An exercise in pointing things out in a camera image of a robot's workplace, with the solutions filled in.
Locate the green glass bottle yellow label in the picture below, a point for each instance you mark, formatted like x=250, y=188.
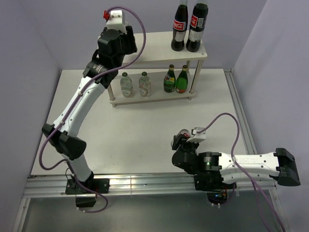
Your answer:
x=169, y=80

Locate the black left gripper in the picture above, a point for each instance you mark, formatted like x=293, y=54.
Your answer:
x=130, y=39

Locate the white two-tier shelf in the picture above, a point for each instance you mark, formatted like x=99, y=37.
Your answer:
x=155, y=60

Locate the green glass bottle red label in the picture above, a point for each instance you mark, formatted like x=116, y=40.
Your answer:
x=182, y=80

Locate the silver blue can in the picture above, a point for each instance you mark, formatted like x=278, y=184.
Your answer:
x=186, y=133

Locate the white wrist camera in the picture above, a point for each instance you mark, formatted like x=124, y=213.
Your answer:
x=115, y=19
x=198, y=135

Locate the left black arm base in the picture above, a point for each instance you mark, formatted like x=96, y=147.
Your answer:
x=99, y=185

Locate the left cola bottle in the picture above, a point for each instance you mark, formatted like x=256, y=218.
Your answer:
x=180, y=26

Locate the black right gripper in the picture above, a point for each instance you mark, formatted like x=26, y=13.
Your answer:
x=178, y=140

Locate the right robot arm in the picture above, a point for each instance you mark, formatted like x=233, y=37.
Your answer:
x=218, y=170

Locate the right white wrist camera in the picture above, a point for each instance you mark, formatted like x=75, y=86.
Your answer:
x=198, y=135

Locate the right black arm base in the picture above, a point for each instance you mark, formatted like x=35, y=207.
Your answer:
x=218, y=193

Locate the clear bottle green cap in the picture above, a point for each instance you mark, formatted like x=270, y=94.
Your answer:
x=126, y=85
x=144, y=85

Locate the cola bottle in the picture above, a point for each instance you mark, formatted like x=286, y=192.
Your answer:
x=197, y=25
x=180, y=26

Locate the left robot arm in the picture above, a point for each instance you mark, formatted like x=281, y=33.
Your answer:
x=62, y=133

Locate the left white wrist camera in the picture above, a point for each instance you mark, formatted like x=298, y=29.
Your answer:
x=115, y=19

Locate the right cola bottle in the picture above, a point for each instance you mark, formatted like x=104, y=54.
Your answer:
x=197, y=25

